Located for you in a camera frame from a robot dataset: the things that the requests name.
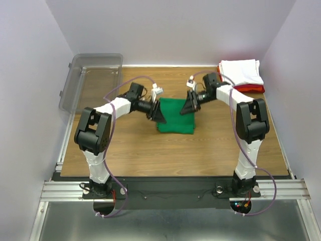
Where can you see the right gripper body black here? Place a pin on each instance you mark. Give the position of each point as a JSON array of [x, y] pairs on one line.
[[199, 98]]

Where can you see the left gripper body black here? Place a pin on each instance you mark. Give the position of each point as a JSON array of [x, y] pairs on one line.
[[149, 107]]

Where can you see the green t-shirt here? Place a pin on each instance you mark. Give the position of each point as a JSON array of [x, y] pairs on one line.
[[175, 122]]

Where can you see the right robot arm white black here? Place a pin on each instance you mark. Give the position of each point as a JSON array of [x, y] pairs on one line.
[[249, 118]]

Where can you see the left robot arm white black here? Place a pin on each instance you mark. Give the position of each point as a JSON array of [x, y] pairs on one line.
[[96, 127]]

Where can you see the red folded t-shirt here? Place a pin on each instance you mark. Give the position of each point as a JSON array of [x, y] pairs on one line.
[[250, 91]]

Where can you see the white folded t-shirt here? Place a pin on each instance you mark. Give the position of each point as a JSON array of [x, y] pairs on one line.
[[241, 72]]

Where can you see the clear plastic storage bin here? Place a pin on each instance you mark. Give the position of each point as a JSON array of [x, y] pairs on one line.
[[91, 76]]

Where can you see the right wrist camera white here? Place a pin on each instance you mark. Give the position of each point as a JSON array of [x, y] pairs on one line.
[[192, 84]]

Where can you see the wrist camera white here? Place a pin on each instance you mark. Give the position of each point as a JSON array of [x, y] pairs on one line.
[[192, 84], [155, 91]]

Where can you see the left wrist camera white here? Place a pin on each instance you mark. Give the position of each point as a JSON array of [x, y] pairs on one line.
[[155, 91]]

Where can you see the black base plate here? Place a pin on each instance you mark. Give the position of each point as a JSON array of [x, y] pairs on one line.
[[134, 193]]

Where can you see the aluminium rail frame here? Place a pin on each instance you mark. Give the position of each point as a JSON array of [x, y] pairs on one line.
[[139, 150]]

